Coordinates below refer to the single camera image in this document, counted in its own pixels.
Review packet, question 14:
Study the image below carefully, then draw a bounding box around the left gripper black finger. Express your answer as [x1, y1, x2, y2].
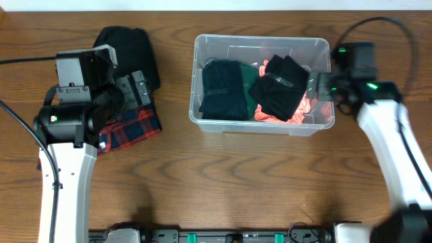
[115, 75, 138, 111]
[132, 71, 151, 106]

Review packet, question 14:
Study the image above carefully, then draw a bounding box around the orange garment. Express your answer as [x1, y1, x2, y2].
[253, 59, 321, 125]

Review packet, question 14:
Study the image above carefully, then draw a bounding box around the black ribbed garment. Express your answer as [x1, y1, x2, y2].
[248, 55, 309, 122]

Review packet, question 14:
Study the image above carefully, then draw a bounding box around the dark green cloth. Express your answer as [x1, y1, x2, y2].
[240, 63, 259, 120]

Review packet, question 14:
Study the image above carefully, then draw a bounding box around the dark navy garment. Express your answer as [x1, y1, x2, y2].
[199, 60, 248, 121]

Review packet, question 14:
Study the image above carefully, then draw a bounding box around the clear plastic storage bin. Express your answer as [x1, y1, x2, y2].
[189, 34, 335, 136]

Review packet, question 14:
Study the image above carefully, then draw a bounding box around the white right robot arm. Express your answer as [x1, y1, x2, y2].
[306, 43, 431, 242]

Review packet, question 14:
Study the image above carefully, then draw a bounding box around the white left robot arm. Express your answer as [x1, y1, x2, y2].
[37, 71, 162, 242]

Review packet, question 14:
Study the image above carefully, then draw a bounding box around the red plaid folded shirt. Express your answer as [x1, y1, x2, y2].
[97, 103, 162, 157]

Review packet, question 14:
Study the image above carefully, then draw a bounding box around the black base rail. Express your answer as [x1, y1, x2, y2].
[88, 222, 335, 243]

